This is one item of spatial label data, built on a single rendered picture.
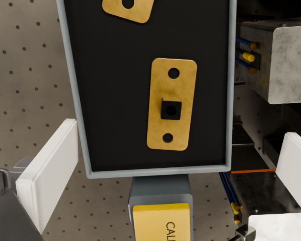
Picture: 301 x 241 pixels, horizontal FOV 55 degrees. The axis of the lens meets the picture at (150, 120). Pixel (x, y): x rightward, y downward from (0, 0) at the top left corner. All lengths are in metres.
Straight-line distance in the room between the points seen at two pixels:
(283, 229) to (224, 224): 0.47
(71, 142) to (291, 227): 0.39
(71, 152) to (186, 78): 0.12
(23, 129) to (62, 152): 0.69
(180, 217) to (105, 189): 0.57
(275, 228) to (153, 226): 0.23
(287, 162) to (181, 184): 0.17
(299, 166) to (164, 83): 0.13
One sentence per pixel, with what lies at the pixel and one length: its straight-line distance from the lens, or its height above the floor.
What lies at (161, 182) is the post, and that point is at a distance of 0.35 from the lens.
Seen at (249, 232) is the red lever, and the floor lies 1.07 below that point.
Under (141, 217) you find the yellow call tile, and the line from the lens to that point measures 0.32.
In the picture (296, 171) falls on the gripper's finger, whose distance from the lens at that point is 0.18.
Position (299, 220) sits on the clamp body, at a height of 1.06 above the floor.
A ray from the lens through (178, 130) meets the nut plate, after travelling 0.26.
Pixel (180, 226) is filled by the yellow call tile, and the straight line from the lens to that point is 0.33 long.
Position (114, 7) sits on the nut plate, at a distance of 0.24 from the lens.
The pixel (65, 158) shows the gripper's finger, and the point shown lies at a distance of 0.17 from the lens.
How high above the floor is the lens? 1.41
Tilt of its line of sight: 69 degrees down
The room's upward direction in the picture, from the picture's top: 178 degrees counter-clockwise
